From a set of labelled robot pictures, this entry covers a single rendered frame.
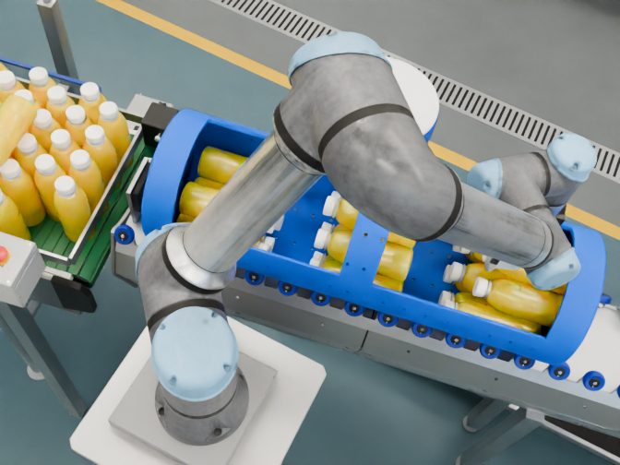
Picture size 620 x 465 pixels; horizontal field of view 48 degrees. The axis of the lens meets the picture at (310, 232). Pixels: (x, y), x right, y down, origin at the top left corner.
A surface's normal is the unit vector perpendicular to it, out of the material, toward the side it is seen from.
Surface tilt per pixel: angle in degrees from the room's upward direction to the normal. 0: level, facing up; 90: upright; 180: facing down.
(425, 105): 0
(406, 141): 25
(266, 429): 0
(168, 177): 33
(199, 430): 71
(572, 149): 0
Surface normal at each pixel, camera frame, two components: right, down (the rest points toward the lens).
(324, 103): -0.69, -0.17
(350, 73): -0.12, -0.47
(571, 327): -0.17, 0.37
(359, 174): -0.43, 0.35
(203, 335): 0.11, -0.41
